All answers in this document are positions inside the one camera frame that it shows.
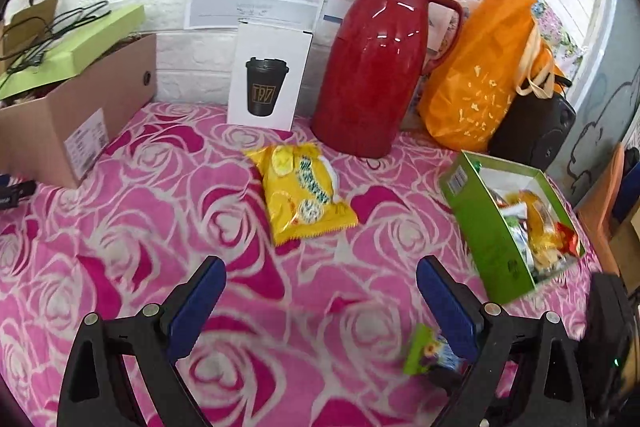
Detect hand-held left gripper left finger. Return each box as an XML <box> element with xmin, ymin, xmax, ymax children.
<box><xmin>57</xmin><ymin>256</ymin><xmax>227</xmax><ymax>427</ymax></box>

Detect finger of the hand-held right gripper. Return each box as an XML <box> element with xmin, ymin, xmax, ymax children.
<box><xmin>429</xmin><ymin>364</ymin><xmax>481</xmax><ymax>400</ymax></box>

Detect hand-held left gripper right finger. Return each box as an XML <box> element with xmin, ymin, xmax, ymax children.
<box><xmin>416</xmin><ymin>256</ymin><xmax>583</xmax><ymax>427</ymax></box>

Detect small lime green snack packet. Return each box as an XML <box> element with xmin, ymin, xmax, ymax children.
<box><xmin>402</xmin><ymin>324</ymin><xmax>468</xmax><ymax>378</ymax></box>

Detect green cardboard box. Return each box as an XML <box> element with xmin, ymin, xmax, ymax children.
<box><xmin>439</xmin><ymin>150</ymin><xmax>587</xmax><ymax>306</ymax></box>

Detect pile of snack packets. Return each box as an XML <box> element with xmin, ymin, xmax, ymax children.
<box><xmin>479</xmin><ymin>186</ymin><xmax>584</xmax><ymax>284</ymax></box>

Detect large yellow chip bag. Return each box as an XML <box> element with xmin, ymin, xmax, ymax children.
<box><xmin>245</xmin><ymin>143</ymin><xmax>360</xmax><ymax>248</ymax></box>

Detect pink rose tablecloth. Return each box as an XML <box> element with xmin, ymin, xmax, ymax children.
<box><xmin>0</xmin><ymin>101</ymin><xmax>603</xmax><ymax>427</ymax></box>

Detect orange chair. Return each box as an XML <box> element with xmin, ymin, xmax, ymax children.
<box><xmin>576</xmin><ymin>143</ymin><xmax>627</xmax><ymax>259</ymax></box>

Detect black speaker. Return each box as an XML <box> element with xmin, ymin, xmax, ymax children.
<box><xmin>487</xmin><ymin>76</ymin><xmax>577</xmax><ymax>174</ymax></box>

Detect brown cardboard box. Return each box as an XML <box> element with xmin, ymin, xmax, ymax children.
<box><xmin>0</xmin><ymin>33</ymin><xmax>159</xmax><ymax>190</ymax></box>

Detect orange tote bag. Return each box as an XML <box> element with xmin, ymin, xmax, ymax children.
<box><xmin>417</xmin><ymin>0</ymin><xmax>569</xmax><ymax>154</ymax></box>

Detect white cup carton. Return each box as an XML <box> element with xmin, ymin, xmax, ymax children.
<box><xmin>227</xmin><ymin>22</ymin><xmax>316</xmax><ymax>132</ymax></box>

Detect red thermos jug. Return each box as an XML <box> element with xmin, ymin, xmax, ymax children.
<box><xmin>310</xmin><ymin>0</ymin><xmax>464</xmax><ymax>159</ymax></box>

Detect green box lid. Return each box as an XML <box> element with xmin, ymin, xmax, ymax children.
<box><xmin>0</xmin><ymin>4</ymin><xmax>146</xmax><ymax>102</ymax></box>

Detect brown paper bag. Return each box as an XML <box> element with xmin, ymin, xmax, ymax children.
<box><xmin>0</xmin><ymin>0</ymin><xmax>62</xmax><ymax>60</ymax></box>

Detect black cables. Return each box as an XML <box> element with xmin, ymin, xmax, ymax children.
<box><xmin>0</xmin><ymin>1</ymin><xmax>112</xmax><ymax>75</ymax></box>

